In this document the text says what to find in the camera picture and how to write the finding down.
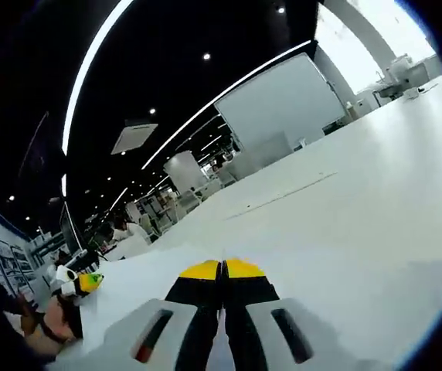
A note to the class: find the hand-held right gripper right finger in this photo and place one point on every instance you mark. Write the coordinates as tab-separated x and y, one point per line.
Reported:
248	290

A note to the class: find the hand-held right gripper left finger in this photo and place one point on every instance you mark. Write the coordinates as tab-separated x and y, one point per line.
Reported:
194	293

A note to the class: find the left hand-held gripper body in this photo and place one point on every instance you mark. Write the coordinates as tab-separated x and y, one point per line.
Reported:
64	275

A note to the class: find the stack of white printing papers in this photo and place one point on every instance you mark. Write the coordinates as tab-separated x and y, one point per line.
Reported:
147	278

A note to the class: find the person's left hand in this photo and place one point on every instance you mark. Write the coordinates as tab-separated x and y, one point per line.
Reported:
56	317

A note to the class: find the white storage rack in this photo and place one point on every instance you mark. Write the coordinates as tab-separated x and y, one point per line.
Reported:
47	247

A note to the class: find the computer monitor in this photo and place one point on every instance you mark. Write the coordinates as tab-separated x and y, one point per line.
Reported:
70	232

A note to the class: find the black wristband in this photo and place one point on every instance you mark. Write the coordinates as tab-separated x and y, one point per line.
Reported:
51	333

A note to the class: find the group of white office chairs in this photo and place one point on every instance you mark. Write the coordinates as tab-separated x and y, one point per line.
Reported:
159	214

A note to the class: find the white square pillar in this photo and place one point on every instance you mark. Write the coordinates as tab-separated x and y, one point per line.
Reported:
184	170

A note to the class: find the white linear ceiling light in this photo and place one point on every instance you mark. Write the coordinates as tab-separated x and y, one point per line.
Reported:
65	141
302	45

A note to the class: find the frosted divider panel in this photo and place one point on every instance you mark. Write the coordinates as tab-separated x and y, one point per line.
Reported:
267	154

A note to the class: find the small white floor unit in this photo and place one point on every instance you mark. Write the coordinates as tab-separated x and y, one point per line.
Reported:
300	144

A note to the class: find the square ceiling air vent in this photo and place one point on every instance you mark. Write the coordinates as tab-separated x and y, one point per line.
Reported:
135	136

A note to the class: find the large white whiteboard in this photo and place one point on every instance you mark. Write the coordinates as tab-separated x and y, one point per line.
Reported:
275	104

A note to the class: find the white cabinet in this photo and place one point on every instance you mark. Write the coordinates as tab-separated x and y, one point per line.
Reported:
366	104

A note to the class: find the round ceiling downlights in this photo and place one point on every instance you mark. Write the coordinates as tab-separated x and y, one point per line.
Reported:
206	56

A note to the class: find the small white box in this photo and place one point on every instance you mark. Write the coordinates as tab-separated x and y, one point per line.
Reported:
410	95

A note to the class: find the steel sink counter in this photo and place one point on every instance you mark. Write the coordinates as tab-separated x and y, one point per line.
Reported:
398	83

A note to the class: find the bright window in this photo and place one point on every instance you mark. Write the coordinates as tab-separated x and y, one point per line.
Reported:
360	50

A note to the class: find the blue white wall poster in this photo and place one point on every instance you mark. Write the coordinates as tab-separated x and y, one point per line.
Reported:
1	255

